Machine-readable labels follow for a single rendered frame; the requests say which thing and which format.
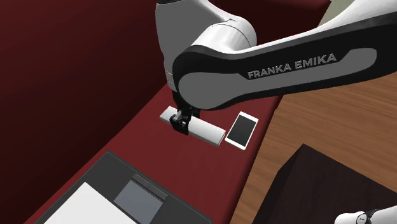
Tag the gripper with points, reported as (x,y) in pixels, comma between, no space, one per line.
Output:
(183,119)

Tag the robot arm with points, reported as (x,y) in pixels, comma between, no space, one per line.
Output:
(217,37)

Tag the white flat remote control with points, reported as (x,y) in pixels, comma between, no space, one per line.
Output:
(207,131)

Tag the dark red sofa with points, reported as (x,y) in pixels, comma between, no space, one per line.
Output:
(186,173)

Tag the white phone with black screen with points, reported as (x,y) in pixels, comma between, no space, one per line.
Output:
(241,131)

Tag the dark grey laptop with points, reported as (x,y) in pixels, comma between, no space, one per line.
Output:
(108,173)

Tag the dark robot stand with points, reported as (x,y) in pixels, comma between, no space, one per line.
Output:
(316,189)

